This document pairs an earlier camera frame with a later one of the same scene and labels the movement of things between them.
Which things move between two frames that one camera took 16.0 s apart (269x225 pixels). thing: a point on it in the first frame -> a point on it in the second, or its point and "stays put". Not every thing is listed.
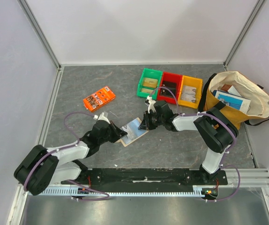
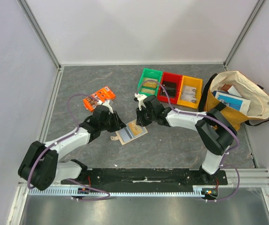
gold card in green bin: x=150 y=82 stays put
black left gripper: x=117 y=132 -> x=118 y=124
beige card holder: x=132 y=131 stays put
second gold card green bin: x=145 y=90 stays put
